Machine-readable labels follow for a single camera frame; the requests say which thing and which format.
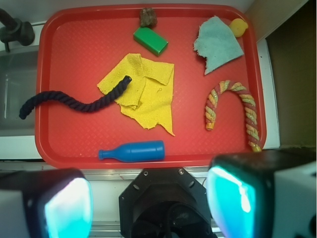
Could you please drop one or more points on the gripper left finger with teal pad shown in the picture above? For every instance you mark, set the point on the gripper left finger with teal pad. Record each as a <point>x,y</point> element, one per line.
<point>45,204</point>

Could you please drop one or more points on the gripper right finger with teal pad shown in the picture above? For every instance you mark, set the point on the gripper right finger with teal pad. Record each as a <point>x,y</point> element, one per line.
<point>268,194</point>

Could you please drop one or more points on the light blue cloth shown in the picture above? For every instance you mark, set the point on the light blue cloth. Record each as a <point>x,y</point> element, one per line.
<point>217,44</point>

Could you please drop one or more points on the yellow cloth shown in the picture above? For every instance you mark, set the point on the yellow cloth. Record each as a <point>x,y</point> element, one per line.
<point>149,95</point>

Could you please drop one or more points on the blue plastic bottle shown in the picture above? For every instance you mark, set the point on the blue plastic bottle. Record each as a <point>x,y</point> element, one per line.
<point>135,152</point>

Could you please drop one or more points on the red plastic tray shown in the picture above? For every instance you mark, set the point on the red plastic tray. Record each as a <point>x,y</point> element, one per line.
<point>80,46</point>

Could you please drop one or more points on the grey toy sink basin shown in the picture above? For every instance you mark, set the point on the grey toy sink basin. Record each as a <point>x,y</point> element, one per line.
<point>18,76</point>

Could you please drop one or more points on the brown cardboard box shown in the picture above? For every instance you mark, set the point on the brown cardboard box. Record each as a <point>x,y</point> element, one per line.
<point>286,32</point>

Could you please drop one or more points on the yellow rubber duck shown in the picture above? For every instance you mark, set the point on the yellow rubber duck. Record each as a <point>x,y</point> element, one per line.
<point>238,27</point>

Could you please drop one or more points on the grey toy faucet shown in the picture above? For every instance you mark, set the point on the grey toy faucet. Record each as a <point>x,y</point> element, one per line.
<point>15,30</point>

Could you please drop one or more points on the green rectangular block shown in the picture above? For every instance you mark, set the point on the green rectangular block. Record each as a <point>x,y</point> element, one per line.
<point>150,40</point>

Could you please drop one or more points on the brown rock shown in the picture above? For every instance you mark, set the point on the brown rock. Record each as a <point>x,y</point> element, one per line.
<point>148,17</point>

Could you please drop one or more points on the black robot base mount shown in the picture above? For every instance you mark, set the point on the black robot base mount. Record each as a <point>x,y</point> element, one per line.
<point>165,203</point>

